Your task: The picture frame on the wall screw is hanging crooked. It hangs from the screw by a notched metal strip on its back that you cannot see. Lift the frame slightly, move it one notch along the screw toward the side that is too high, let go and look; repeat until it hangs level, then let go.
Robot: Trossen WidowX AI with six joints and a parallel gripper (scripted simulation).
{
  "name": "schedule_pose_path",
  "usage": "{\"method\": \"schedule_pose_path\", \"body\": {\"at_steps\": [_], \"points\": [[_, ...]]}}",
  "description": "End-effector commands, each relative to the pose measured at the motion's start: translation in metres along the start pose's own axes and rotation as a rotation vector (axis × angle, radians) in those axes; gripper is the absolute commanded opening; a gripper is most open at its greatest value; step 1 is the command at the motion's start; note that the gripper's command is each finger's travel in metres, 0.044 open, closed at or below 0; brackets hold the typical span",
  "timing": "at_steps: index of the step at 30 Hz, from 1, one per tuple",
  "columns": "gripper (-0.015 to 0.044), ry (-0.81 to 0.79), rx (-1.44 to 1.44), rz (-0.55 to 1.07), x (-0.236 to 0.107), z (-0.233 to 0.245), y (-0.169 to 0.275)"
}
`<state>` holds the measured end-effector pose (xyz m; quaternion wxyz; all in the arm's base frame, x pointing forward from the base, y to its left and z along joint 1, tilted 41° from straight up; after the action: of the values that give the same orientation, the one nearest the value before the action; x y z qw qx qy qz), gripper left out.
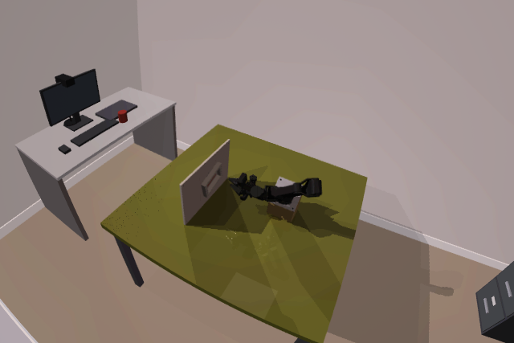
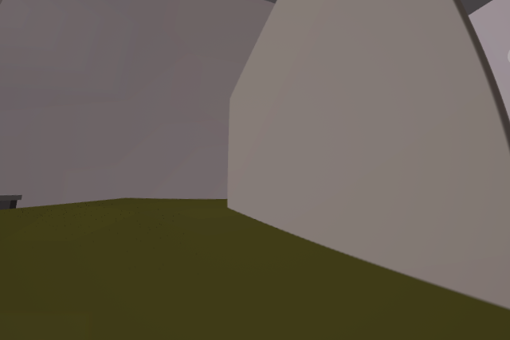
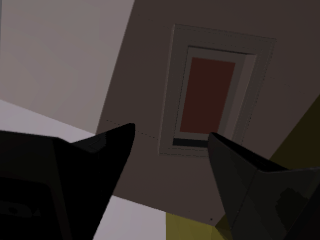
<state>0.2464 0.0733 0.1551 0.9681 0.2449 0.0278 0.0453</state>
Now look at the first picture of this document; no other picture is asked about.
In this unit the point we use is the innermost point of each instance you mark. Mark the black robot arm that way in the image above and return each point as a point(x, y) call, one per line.
point(284, 195)

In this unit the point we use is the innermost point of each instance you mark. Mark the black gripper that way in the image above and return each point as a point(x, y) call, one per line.
point(240, 187)

